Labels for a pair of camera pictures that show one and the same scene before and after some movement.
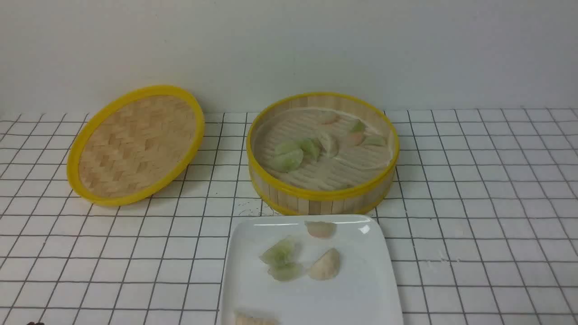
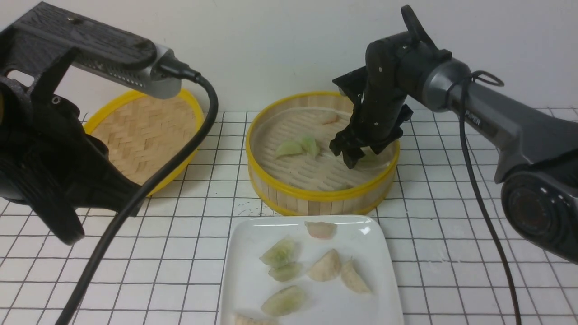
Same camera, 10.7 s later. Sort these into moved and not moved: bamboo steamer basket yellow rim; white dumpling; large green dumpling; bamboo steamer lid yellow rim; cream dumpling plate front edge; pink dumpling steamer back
Moved: white dumpling; large green dumpling
Not moved: cream dumpling plate front edge; bamboo steamer lid yellow rim; pink dumpling steamer back; bamboo steamer basket yellow rim
